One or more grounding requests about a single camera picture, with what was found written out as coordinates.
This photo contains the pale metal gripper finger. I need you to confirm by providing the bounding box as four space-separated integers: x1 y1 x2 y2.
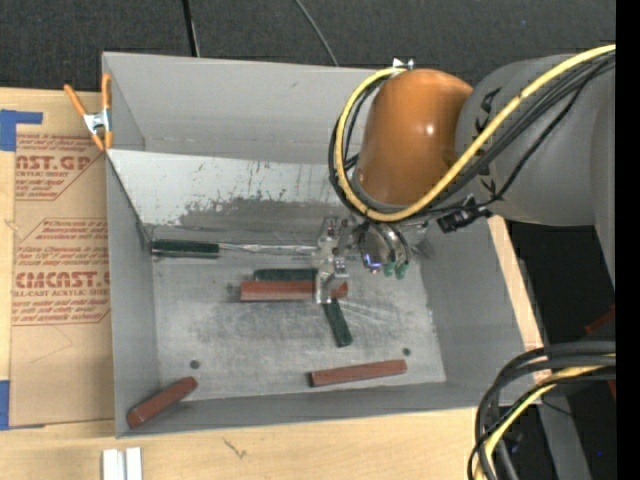
316 217 351 263
313 260 350 305

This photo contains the dark green flat block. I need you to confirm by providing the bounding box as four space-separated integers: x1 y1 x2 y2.
252 267 320 283
321 298 355 349
150 238 222 260

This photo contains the red-brown flat block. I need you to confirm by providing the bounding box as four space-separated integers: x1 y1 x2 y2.
307 359 409 389
125 375 200 430
238 279 350 303

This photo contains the grey metal bin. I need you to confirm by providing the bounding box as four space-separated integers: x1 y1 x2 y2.
101 51 539 439

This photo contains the brown cardboard board red print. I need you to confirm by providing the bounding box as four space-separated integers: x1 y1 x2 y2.
0 86 117 432

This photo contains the black cylinder on white bracket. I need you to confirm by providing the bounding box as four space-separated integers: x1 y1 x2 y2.
435 193 495 234

